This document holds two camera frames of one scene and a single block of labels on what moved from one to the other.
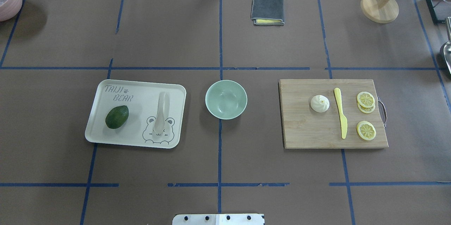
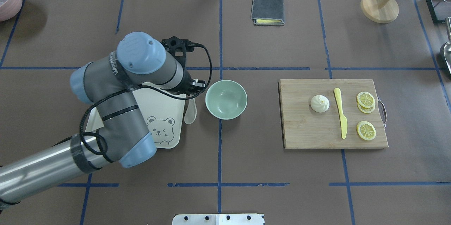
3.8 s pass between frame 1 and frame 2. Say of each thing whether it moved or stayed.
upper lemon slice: stayed
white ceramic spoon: moved
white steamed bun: stayed
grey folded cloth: stayed
